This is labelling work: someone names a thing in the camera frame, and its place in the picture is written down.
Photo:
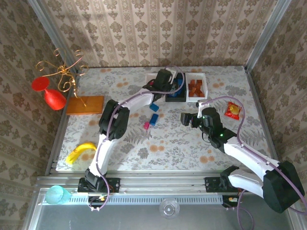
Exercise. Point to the blue lego brick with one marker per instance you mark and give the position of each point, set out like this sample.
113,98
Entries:
154,107
180,82
170,95
178,92
154,119

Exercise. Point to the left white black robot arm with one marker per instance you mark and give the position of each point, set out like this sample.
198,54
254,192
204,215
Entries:
103,155

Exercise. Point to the black rectangular plastic container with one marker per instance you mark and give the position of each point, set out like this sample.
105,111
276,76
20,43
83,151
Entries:
176,99

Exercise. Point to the white rectangular plastic container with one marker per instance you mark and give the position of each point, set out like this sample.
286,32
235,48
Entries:
195,99
149,77

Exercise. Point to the red yellow snack packet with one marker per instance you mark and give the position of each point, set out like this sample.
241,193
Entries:
232,110

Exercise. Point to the floral tablecloth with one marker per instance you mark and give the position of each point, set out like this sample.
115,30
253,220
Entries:
168,158

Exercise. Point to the wooden base board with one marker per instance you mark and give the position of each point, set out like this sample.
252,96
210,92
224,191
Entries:
93,105

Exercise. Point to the clear plastic cup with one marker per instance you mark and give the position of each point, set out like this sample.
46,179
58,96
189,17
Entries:
169,209

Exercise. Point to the yellow banana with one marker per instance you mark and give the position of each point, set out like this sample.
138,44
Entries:
81,147

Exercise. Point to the red goblet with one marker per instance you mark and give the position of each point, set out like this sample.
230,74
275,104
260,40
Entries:
55,99

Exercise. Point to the grey metal tray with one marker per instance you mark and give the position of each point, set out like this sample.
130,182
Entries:
120,220

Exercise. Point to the teal plastic cup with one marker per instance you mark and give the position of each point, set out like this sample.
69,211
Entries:
56,195

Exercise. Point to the aluminium table side rail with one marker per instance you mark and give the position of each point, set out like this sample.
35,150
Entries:
257,95
51,165

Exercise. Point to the long aluminium mounting rail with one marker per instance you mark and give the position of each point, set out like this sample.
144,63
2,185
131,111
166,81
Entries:
163,182

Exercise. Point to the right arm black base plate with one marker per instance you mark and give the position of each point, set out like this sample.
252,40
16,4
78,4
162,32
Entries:
211,184

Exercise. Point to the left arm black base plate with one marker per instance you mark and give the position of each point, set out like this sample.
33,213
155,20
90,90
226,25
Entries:
115,184

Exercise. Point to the aluminium frame post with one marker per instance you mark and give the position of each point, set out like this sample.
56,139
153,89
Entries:
265,36
56,36

